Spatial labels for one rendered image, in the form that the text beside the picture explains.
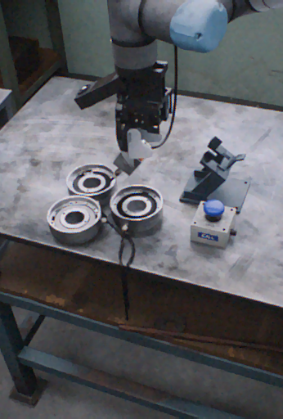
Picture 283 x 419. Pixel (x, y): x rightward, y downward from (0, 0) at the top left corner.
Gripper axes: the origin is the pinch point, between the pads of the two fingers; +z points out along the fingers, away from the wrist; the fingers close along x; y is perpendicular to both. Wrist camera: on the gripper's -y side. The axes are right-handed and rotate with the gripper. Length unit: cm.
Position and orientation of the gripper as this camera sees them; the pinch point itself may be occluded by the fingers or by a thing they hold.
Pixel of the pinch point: (131, 155)
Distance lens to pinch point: 105.0
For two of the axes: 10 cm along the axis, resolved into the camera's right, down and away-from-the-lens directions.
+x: 3.6, -6.5, 6.8
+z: 0.5, 7.4, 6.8
